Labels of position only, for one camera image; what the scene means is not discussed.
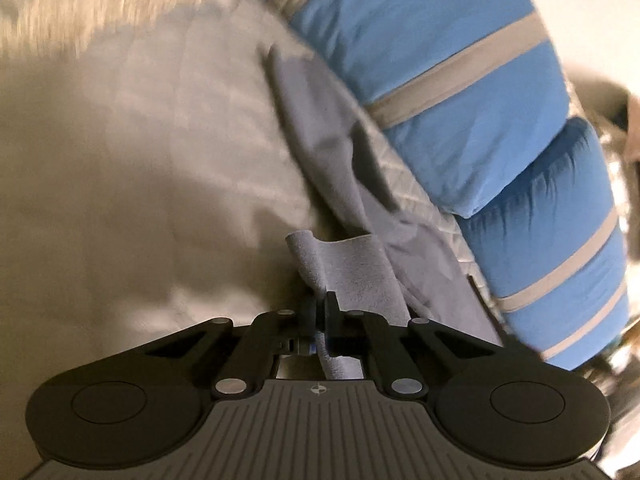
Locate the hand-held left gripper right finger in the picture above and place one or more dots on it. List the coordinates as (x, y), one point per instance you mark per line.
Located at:
(330, 320)

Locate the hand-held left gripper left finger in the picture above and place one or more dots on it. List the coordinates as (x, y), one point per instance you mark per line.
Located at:
(309, 325)

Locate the grey-blue fleece pants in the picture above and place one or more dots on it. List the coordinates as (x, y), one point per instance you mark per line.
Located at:
(325, 120)

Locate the blue grey-striped pillow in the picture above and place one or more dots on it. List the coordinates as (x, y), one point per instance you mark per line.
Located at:
(550, 235)
(425, 35)

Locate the grey quilted bedspread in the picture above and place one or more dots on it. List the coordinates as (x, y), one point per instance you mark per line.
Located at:
(125, 160)

